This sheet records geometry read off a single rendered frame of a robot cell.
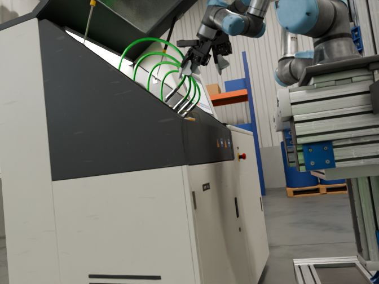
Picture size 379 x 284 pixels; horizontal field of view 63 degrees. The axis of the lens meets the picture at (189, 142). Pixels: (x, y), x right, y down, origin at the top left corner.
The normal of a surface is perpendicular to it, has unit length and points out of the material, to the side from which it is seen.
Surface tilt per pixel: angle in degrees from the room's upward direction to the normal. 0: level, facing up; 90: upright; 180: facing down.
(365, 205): 90
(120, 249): 90
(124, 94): 90
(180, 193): 90
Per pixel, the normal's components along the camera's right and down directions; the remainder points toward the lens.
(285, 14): -0.77, 0.18
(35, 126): -0.37, -0.03
